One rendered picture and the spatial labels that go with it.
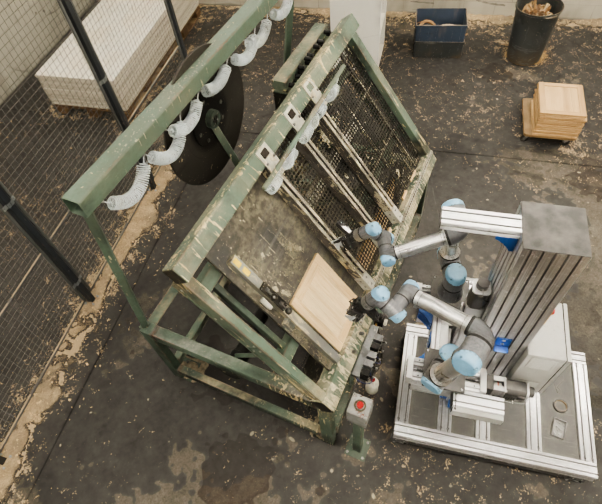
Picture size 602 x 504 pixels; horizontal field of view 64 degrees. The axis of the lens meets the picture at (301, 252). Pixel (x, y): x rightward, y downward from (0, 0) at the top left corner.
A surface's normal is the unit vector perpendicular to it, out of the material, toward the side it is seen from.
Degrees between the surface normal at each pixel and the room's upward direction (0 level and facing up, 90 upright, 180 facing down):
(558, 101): 0
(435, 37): 90
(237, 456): 0
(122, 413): 0
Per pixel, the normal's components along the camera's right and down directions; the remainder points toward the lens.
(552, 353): -0.08, -0.58
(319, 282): 0.69, -0.11
